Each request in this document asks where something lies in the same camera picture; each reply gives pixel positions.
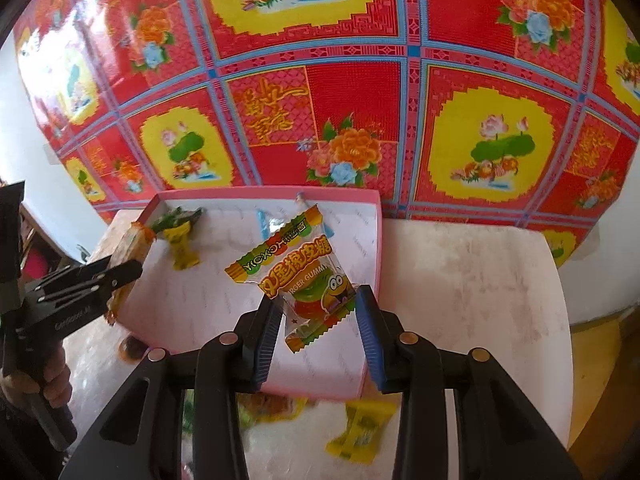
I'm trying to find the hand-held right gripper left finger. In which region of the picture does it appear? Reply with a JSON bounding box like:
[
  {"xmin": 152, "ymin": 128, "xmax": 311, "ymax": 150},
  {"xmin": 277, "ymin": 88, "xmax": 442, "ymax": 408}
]
[{"xmin": 59, "ymin": 300, "xmax": 285, "ymax": 480}]

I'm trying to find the clear blue-edged candy packet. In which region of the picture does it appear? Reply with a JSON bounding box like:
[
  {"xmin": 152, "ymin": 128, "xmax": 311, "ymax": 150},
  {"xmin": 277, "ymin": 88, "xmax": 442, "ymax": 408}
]
[{"xmin": 256, "ymin": 207, "xmax": 301, "ymax": 243}]

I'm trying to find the red floral printed sheet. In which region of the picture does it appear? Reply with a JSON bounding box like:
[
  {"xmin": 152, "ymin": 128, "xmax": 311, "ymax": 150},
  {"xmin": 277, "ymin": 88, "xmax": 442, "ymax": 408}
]
[{"xmin": 12, "ymin": 0, "xmax": 640, "ymax": 268}]

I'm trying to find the orange cracker packet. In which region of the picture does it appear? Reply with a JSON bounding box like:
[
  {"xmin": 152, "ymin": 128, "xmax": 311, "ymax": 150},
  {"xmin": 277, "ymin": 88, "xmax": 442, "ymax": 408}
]
[{"xmin": 104, "ymin": 222, "xmax": 157, "ymax": 325}]

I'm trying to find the yellow foam floor mat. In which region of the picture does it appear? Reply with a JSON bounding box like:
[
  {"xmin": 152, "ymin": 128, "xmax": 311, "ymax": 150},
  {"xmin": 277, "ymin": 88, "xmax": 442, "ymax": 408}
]
[{"xmin": 567, "ymin": 317, "xmax": 640, "ymax": 461}]

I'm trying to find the yellow candy packet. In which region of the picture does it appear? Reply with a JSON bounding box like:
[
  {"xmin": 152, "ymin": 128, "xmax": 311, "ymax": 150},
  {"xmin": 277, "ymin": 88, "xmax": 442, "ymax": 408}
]
[
  {"xmin": 165, "ymin": 221, "xmax": 201, "ymax": 271},
  {"xmin": 326, "ymin": 400, "xmax": 397, "ymax": 461}
]

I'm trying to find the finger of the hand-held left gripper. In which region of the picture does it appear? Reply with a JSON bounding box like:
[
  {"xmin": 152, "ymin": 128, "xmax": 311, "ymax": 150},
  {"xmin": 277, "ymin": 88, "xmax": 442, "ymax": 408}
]
[
  {"xmin": 27, "ymin": 256, "xmax": 115, "ymax": 293},
  {"xmin": 37, "ymin": 260, "xmax": 144, "ymax": 311}
]

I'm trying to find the pink cardboard box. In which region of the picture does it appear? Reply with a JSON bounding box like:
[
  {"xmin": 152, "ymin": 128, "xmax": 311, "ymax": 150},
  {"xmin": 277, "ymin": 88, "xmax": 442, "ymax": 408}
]
[{"xmin": 114, "ymin": 186, "xmax": 383, "ymax": 402}]

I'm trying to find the person's left hand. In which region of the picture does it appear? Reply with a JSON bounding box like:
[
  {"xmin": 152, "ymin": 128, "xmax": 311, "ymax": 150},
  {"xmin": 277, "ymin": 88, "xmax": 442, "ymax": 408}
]
[{"xmin": 0, "ymin": 347, "xmax": 73, "ymax": 413}]

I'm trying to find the orange gummy packet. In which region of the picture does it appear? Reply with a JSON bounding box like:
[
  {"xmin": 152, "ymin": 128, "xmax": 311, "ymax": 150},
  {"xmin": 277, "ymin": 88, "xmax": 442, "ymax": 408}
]
[{"xmin": 224, "ymin": 204, "xmax": 362, "ymax": 356}]

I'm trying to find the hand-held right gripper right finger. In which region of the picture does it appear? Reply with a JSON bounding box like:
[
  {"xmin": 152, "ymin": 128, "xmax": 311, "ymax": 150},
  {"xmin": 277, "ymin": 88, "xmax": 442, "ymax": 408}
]
[{"xmin": 356, "ymin": 285, "xmax": 583, "ymax": 480}]

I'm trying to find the dark green snack packet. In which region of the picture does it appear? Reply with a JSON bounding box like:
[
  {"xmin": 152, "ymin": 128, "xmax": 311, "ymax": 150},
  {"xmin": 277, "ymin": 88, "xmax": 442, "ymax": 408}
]
[{"xmin": 149, "ymin": 206, "xmax": 205, "ymax": 235}]

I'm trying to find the brown round candy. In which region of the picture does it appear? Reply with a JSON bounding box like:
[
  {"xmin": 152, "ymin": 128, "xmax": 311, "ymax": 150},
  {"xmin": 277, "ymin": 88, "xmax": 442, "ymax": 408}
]
[{"xmin": 117, "ymin": 336, "xmax": 147, "ymax": 364}]

